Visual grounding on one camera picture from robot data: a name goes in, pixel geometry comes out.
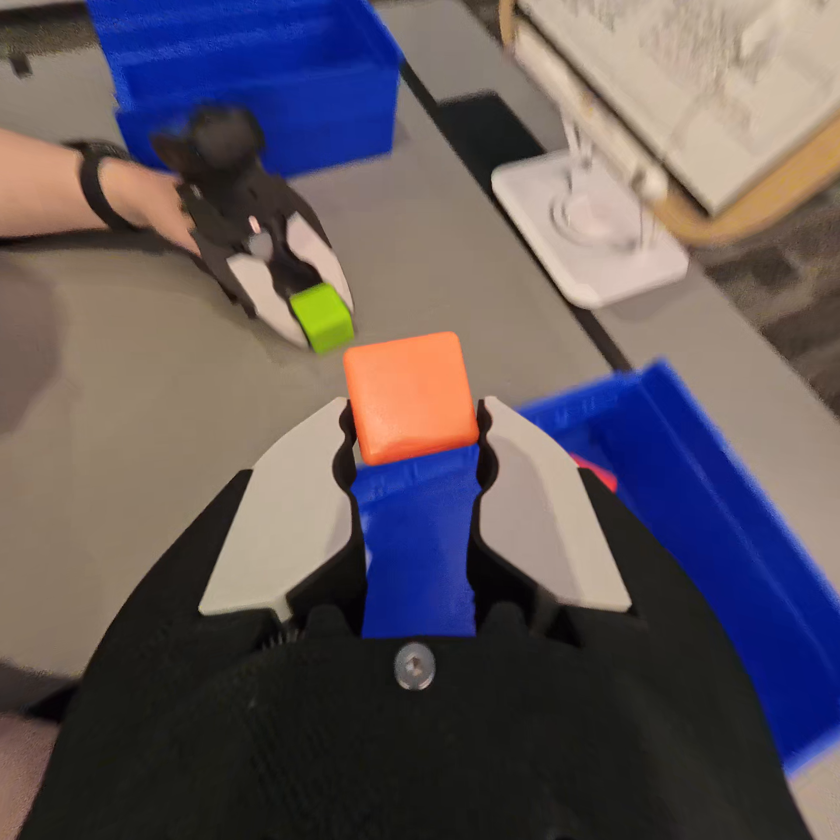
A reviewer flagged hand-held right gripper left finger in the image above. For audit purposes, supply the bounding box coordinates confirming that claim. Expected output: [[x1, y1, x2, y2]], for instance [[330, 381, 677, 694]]
[[199, 397, 367, 641]]

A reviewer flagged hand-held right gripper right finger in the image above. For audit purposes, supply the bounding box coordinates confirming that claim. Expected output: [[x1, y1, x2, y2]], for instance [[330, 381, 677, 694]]
[[467, 395, 633, 641]]

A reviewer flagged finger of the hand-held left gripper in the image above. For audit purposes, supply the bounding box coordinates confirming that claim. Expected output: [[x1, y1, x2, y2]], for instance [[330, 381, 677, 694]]
[[285, 211, 357, 316], [226, 252, 311, 350]]

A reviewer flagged green cube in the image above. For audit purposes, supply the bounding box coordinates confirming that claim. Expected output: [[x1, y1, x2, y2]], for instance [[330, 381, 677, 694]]
[[290, 283, 357, 355]]

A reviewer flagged red cube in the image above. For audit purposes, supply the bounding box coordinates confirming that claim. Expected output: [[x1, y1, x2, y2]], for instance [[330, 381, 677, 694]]
[[570, 453, 620, 493]]

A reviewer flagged blue plastic bin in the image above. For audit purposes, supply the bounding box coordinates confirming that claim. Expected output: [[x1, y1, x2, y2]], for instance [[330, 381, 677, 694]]
[[85, 0, 404, 178], [351, 357, 840, 775]]

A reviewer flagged orange cube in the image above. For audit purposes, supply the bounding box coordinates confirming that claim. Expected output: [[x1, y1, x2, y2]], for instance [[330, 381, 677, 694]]
[[343, 331, 481, 467]]

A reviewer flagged person's left forearm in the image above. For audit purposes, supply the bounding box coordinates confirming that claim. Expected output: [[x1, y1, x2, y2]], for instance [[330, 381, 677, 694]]
[[0, 128, 89, 238]]

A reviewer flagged person's left hand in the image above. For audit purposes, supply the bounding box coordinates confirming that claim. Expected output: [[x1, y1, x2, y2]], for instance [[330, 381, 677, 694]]
[[117, 161, 202, 257]]

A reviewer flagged instruction board on white stand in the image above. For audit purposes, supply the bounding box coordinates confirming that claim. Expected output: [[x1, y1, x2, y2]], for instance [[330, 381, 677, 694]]
[[497, 0, 840, 249]]

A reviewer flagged printed instruction board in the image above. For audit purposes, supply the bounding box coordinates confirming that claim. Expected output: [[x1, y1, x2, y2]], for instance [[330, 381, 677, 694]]
[[518, 0, 840, 217]]

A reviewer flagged black wrist strap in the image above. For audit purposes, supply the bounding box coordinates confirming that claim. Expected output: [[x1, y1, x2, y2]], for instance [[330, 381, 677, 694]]
[[77, 141, 144, 232]]

